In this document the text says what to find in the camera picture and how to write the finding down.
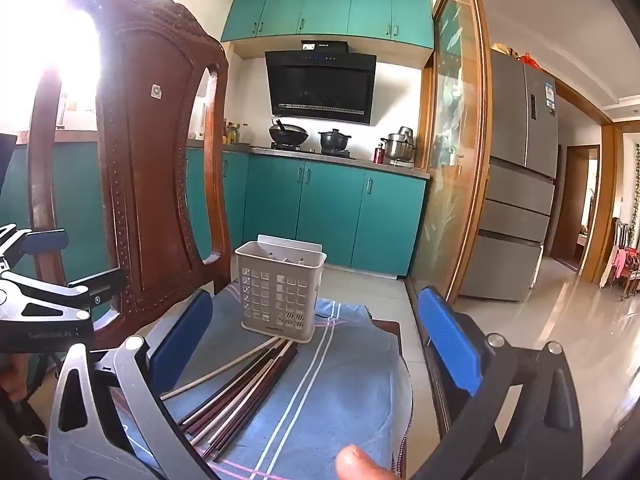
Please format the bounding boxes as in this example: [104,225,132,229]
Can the chairs with hanging clothes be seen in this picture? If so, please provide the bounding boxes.
[600,217,640,301]

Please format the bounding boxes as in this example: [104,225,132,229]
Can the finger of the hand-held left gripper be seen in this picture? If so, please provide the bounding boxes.
[0,267,127,321]
[0,224,70,266]

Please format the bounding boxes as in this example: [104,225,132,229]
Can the bunch of mixed chopsticks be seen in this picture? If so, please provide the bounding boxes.
[160,336,301,463]

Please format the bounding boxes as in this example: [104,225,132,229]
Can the teal base cabinets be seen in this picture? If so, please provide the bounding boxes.
[0,141,431,281]

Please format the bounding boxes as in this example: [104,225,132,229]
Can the black range hood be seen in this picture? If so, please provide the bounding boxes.
[265,40,377,126]

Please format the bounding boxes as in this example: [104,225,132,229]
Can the beige plastic utensil holder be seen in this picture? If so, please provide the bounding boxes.
[235,234,327,345]

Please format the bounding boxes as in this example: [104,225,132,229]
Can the glass sliding door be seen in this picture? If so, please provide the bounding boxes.
[407,0,493,306]

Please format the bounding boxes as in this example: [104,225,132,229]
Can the black cooking pot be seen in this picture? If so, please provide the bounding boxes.
[319,129,353,155]

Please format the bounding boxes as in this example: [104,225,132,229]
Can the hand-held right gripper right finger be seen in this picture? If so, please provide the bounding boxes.
[395,287,601,480]

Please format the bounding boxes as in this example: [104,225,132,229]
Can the grey kitchen countertop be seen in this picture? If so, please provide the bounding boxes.
[250,146,431,180]

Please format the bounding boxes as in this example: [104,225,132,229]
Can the person's right hand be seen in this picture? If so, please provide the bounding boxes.
[336,445,397,480]

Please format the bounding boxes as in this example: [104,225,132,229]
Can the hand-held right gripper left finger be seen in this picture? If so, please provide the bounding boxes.
[47,289,221,480]

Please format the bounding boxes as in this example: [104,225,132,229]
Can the carved wooden chair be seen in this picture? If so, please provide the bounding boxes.
[27,0,231,356]

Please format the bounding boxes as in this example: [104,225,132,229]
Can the black wok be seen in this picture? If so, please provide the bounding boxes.
[268,119,310,147]

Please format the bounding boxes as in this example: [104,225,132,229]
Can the condiment bottles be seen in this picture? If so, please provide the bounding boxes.
[222,120,253,146]

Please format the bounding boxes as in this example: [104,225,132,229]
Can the wooden door frame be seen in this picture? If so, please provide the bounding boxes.
[550,80,623,286]

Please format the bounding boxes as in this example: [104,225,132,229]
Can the teal wall cabinets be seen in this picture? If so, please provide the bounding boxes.
[220,0,435,51]

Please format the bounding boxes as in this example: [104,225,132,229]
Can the steel stock pot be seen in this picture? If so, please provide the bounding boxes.
[380,127,417,163]

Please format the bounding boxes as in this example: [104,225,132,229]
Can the silver refrigerator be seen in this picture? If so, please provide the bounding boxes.
[457,45,560,303]

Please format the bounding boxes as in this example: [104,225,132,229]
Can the blue striped towel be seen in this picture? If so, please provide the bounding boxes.
[115,280,416,480]

